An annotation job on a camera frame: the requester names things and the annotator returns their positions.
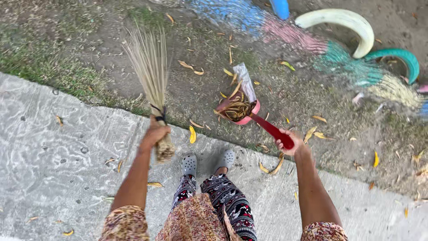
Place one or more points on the person's left hand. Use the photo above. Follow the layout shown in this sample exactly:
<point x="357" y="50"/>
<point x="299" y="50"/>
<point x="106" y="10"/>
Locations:
<point x="153" y="134"/>

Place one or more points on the person's right hand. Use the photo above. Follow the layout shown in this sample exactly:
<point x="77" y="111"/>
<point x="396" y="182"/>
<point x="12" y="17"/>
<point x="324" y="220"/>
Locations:
<point x="295" y="144"/>

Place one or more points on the person's left fingers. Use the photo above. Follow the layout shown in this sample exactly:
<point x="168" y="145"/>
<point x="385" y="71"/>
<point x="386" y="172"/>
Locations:
<point x="166" y="131"/>

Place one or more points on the straw stick broom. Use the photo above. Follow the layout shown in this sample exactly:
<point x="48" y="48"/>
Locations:
<point x="150" y="67"/>

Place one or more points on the red dustpan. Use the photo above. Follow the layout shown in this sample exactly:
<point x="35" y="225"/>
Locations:
<point x="270" y="129"/>

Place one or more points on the black broom binding tie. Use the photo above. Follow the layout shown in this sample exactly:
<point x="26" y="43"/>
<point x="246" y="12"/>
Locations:
<point x="160" y="114"/>

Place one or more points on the scattered yellow fallen leaves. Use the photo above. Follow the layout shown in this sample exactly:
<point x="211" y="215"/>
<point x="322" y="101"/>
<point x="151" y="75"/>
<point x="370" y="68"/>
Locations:
<point x="192" y="134"/>

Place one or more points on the grey left clog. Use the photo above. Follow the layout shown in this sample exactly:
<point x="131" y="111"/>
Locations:
<point x="189" y="164"/>

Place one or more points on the grey clog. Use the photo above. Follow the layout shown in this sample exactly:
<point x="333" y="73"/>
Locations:
<point x="226" y="159"/>
<point x="189" y="164"/>

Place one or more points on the grey right clog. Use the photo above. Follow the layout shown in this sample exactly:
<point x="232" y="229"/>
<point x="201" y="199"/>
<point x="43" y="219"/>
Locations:
<point x="226" y="159"/>

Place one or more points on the pile of dry leaves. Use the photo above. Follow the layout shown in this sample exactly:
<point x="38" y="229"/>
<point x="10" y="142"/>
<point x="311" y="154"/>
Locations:
<point x="236" y="109"/>

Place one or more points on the clear plastic wrapper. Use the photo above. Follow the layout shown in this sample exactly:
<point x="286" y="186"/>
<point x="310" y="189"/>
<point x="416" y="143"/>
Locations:
<point x="245" y="82"/>

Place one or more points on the floral brown shirt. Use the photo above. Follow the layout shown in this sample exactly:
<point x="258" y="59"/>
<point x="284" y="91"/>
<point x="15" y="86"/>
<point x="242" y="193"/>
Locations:
<point x="194" y="221"/>

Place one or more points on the black patterned trousers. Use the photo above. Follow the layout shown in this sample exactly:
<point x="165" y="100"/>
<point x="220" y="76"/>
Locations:
<point x="230" y="204"/>

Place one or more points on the blue painted tyre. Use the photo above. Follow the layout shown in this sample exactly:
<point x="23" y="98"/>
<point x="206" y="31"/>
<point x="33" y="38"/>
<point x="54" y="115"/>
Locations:
<point x="280" y="8"/>

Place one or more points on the small white litter scrap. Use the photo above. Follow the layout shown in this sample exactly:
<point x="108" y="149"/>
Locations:
<point x="357" y="98"/>

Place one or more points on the cream painted tyre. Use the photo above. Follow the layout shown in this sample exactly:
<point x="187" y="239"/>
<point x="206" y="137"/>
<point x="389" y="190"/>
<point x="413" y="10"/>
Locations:
<point x="351" y="21"/>

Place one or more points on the teal painted tyre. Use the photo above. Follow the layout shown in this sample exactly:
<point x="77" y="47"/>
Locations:
<point x="406" y="57"/>

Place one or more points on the pink painted tyre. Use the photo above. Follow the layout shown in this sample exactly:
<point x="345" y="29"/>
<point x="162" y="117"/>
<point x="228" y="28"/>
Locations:
<point x="423" y="88"/>

